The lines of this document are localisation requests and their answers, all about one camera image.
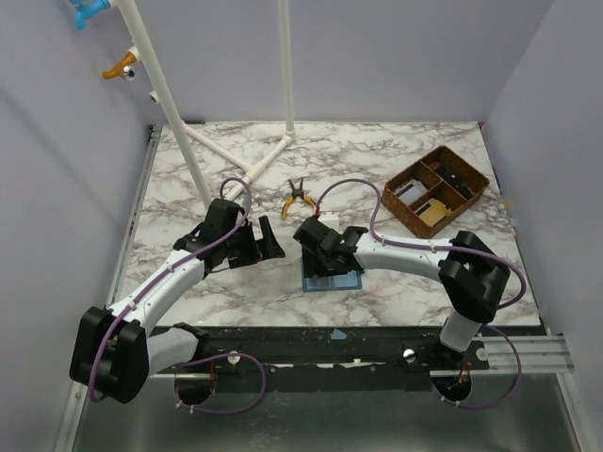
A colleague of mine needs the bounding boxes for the yellow handled pliers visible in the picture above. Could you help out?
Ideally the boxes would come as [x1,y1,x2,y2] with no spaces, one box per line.
[281,177,316,220]

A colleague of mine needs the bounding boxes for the white PVC pipe frame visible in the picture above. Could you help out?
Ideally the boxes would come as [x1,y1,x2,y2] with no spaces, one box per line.
[112,1,296,202]

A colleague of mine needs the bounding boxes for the white packets in basket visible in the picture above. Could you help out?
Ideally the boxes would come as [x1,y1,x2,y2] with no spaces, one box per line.
[398,178,429,203]

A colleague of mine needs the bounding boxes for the brown woven basket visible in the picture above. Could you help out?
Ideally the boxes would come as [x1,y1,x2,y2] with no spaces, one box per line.
[381,146,489,238]

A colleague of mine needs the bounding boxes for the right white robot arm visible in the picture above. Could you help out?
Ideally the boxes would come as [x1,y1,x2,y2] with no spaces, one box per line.
[293,217,510,369]

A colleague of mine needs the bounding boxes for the aluminium extrusion rail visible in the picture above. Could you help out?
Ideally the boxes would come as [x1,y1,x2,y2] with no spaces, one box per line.
[481,335,575,375]

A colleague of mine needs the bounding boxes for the black item in basket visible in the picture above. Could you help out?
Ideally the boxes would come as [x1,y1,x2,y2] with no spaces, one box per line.
[430,164,473,200]

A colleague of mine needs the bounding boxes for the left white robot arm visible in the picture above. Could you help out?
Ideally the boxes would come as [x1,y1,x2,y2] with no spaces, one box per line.
[69,199,285,404]

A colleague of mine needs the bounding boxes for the orange brass tap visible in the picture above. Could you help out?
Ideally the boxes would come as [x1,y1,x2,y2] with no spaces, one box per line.
[102,45,139,81]

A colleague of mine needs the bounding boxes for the gold VIP credit card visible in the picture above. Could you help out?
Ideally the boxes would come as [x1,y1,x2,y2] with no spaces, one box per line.
[419,202,449,227]

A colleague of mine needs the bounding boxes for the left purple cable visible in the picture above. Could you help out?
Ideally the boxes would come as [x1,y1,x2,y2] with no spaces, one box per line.
[87,177,268,416]

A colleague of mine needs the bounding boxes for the white striped credit card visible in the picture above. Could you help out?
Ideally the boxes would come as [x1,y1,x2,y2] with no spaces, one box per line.
[399,181,428,202]

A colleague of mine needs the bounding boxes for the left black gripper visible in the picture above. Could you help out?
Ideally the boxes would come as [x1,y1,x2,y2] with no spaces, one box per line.
[222,216,285,269]

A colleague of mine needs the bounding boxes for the gold striped credit card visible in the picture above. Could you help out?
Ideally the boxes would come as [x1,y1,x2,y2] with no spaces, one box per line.
[415,199,440,217]

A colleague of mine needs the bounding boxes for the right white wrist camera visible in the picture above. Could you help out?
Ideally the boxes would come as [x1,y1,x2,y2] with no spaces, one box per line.
[318,212,340,230]

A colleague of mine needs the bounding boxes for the blue card holder wallet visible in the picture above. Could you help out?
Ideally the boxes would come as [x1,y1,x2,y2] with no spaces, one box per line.
[301,267,363,293]

